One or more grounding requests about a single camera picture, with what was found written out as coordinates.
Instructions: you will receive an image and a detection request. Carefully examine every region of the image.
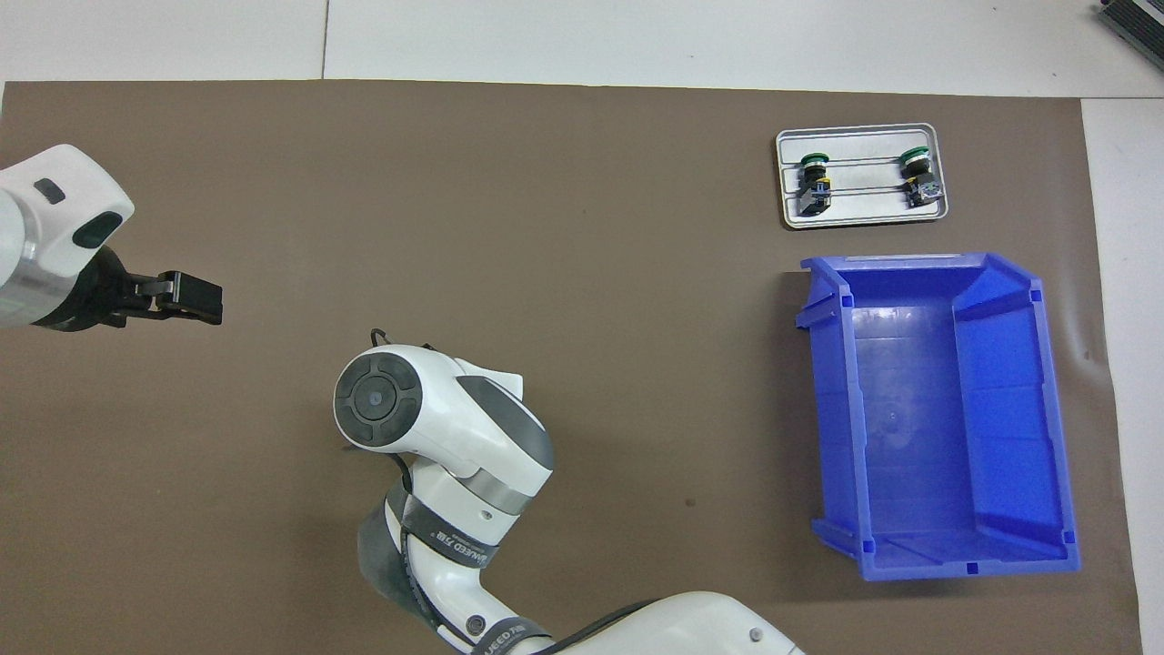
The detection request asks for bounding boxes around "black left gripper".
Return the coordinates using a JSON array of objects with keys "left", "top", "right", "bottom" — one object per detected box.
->
[{"left": 41, "top": 246, "right": 224, "bottom": 333}]

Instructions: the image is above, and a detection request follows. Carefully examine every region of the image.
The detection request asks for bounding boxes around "brown table mat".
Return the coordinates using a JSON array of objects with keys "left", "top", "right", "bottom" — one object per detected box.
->
[{"left": 0, "top": 80, "right": 1145, "bottom": 655}]

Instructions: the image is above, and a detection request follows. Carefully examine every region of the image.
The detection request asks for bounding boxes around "grey metal tray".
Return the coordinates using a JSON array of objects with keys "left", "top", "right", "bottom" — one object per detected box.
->
[{"left": 775, "top": 123, "right": 949, "bottom": 228}]

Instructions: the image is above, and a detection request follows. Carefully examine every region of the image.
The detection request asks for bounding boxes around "blue plastic storage bin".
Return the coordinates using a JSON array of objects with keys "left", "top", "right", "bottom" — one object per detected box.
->
[{"left": 796, "top": 252, "right": 1083, "bottom": 583}]

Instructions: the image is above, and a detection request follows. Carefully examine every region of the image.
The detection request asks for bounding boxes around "dark grey striped object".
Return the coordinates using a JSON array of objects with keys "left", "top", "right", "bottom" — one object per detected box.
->
[{"left": 1098, "top": 0, "right": 1164, "bottom": 45}]

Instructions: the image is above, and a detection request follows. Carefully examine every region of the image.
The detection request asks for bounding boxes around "green push button switch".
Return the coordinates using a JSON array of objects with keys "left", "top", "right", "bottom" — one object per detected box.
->
[
  {"left": 898, "top": 146, "right": 945, "bottom": 208},
  {"left": 798, "top": 153, "right": 834, "bottom": 217}
]

